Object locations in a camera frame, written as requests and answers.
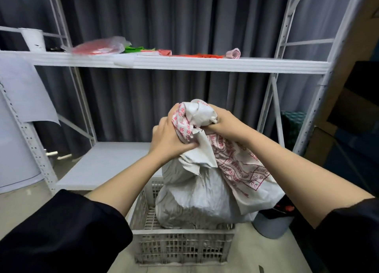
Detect person's black sleeve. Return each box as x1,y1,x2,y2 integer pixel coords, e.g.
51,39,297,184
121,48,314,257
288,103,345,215
0,189,133,273
313,197,379,273

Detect clear plastic bag red contents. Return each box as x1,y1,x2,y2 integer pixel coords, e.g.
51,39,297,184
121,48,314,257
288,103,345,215
60,36,132,56

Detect person's right forearm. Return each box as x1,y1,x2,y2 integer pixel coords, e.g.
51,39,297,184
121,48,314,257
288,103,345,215
236,127,375,229

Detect large blue-printed cardboard box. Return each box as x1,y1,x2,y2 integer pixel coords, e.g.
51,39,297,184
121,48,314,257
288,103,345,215
305,126,379,193

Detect grey curtain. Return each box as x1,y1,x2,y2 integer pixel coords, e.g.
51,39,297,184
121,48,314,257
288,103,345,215
0,0,356,158

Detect pile of red ties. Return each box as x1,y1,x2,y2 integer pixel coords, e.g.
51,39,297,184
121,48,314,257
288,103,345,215
171,53,224,59

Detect green mesh bundle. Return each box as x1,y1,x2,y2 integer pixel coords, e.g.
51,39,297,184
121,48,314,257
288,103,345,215
281,111,307,151

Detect person's black right sleeve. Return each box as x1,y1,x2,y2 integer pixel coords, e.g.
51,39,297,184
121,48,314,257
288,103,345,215
313,197,379,273

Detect green item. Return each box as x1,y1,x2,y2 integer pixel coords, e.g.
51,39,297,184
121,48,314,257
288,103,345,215
124,46,156,53

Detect person's left hand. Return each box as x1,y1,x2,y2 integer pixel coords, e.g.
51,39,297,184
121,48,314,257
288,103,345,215
149,103,199,164

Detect white paper sheet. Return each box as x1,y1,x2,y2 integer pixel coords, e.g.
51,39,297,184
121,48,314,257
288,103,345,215
0,55,61,125

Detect person's right hand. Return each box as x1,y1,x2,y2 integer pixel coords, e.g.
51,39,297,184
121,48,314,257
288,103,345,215
201,104,252,143

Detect person's black left sleeve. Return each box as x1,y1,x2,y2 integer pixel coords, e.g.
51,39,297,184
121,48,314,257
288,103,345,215
0,189,133,273

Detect white paper cup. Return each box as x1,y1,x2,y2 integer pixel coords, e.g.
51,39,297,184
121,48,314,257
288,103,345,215
19,27,47,52

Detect white plastic slotted basket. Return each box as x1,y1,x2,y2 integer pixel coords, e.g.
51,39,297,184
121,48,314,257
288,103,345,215
126,176,237,266

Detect grey trash bin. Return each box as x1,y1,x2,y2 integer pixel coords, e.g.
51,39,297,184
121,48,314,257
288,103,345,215
252,212,294,240

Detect person's left forearm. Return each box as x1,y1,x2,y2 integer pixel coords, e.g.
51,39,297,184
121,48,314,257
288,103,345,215
84,151,169,217

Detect white tape strip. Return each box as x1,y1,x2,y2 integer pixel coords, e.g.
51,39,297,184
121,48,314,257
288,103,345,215
113,54,137,68

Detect white woven sack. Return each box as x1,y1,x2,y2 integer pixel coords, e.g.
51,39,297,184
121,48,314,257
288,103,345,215
155,99,285,230

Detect white metal shelf rack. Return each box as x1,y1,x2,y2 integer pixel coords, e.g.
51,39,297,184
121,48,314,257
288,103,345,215
0,0,368,193

